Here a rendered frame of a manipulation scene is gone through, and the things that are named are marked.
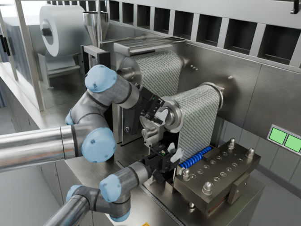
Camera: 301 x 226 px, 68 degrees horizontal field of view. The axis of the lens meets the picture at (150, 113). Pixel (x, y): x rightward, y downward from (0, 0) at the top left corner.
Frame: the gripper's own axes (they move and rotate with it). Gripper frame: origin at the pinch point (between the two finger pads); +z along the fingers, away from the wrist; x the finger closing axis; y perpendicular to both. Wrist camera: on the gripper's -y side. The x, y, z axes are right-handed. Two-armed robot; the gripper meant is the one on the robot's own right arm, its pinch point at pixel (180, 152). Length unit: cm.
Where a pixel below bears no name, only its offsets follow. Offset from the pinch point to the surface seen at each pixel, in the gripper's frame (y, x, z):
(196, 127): 9.5, -0.2, 7.9
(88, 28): 36, 76, 2
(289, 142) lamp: 8.7, -28.4, 29.4
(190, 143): 2.0, -0.3, 5.8
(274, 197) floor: -109, -18, 131
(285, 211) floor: -109, -31, 123
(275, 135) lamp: 9.3, -23.2, 29.4
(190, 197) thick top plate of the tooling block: -9.8, -12.7, -6.4
